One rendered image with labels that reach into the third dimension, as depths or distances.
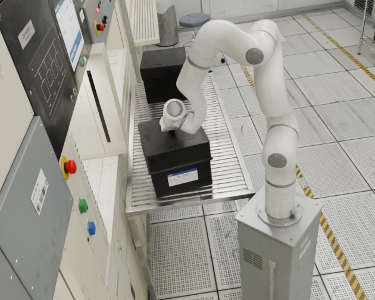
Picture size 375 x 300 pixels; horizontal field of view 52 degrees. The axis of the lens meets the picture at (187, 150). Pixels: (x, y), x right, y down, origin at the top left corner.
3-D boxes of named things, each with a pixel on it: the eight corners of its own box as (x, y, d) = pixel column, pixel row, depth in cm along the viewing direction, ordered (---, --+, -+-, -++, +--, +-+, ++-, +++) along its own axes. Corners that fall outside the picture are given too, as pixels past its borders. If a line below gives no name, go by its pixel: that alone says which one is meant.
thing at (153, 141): (213, 159, 173) (211, 136, 165) (149, 175, 169) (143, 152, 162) (196, 126, 197) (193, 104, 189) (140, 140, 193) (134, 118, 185)
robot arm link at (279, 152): (297, 169, 156) (300, 119, 142) (292, 201, 142) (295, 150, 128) (267, 166, 160) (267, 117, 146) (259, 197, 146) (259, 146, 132)
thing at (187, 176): (156, 199, 179) (150, 170, 169) (147, 163, 201) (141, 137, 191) (213, 184, 183) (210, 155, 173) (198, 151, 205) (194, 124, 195)
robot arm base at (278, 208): (310, 205, 165) (313, 172, 154) (288, 234, 154) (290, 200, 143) (271, 189, 175) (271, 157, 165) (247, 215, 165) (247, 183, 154)
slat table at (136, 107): (257, 290, 220) (255, 192, 175) (153, 306, 220) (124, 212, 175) (220, 155, 325) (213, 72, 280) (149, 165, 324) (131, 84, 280)
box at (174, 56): (190, 100, 251) (185, 63, 236) (146, 105, 252) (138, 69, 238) (188, 80, 274) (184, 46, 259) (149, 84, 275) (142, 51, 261)
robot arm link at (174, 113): (188, 115, 158) (169, 104, 158) (191, 106, 145) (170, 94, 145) (178, 133, 156) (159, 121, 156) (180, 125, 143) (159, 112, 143)
